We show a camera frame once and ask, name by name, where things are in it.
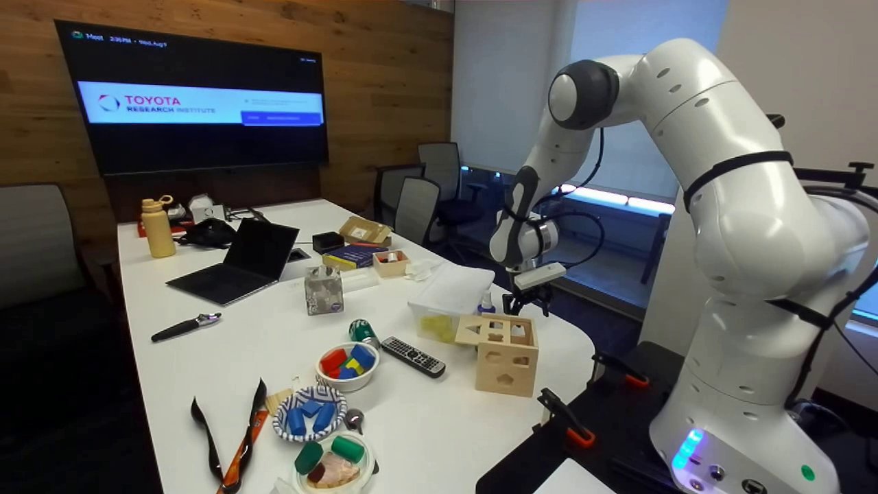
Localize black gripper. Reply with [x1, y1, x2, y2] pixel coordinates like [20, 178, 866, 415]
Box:
[497, 264, 555, 322]

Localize wooden shape sorter toy box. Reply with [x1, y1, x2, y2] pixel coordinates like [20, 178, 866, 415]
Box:
[452, 314, 541, 400]

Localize brown cardboard box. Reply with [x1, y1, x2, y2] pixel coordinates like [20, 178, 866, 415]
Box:
[337, 214, 396, 253]

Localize blue flat box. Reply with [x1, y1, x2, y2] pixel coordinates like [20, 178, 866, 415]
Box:
[319, 244, 386, 274]

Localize white bowl of toy blocks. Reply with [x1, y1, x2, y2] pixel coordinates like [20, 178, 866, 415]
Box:
[312, 339, 380, 396]

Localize red toy block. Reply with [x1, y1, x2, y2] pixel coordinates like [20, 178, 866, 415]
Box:
[320, 348, 350, 378]

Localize small black box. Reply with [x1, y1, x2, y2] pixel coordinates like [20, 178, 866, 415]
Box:
[309, 230, 345, 255]

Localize green round toy piece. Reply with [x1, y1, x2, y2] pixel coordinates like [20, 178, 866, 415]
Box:
[328, 433, 368, 463]

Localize white bowl of toy food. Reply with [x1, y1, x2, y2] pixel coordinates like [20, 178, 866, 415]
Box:
[289, 429, 379, 494]

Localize brown toy food piece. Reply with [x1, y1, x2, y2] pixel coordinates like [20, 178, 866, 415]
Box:
[308, 452, 363, 489]

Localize green toy cylinder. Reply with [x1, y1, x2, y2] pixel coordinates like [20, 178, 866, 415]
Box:
[294, 439, 326, 477]

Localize clear plastic bin white lid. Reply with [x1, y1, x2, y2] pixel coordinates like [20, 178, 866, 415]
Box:
[407, 264, 503, 348]

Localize yellow item inside bin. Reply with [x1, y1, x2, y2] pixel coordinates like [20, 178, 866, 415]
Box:
[416, 314, 460, 345]

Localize black orange bar clamp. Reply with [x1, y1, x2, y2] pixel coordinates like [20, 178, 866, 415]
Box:
[534, 388, 599, 450]
[590, 351, 653, 393]

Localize grey remote control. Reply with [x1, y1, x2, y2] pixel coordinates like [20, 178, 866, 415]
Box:
[376, 334, 449, 381]

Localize small wooden tray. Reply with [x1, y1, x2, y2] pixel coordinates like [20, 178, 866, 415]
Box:
[371, 247, 411, 281]

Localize grey office chair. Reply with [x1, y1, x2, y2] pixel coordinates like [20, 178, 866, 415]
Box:
[0, 181, 90, 310]
[416, 140, 466, 201]
[391, 175, 444, 249]

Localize dark office chair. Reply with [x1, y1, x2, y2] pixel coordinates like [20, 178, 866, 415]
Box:
[376, 162, 422, 223]

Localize grey speckled cube holder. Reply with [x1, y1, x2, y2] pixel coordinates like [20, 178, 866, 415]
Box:
[301, 264, 345, 319]

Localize blue patterned paper plate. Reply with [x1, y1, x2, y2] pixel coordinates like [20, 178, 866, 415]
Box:
[272, 385, 348, 448]

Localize pale wooden sticks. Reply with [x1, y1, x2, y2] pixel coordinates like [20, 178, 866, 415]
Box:
[264, 388, 297, 418]

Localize black laptop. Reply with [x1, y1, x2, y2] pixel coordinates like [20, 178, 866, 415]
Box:
[164, 218, 301, 308]

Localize orange and black tool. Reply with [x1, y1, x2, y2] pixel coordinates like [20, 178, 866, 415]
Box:
[216, 378, 272, 494]

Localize black cloth pouch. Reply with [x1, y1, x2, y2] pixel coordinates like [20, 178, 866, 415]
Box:
[176, 218, 241, 253]

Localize black marker pen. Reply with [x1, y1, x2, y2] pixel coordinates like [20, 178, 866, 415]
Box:
[147, 310, 224, 345]

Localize yellow water bottle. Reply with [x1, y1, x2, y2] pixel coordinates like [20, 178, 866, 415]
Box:
[136, 193, 179, 260]

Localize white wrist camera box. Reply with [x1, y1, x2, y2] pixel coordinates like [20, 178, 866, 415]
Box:
[509, 260, 571, 296]

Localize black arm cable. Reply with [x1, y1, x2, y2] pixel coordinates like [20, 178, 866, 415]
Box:
[537, 123, 611, 270]

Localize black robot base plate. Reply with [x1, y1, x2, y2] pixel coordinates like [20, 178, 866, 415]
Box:
[474, 340, 699, 494]

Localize black strap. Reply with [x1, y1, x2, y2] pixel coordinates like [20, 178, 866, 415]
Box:
[187, 396, 228, 485]

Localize large wall television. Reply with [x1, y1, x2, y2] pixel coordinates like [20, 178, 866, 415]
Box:
[53, 19, 332, 178]

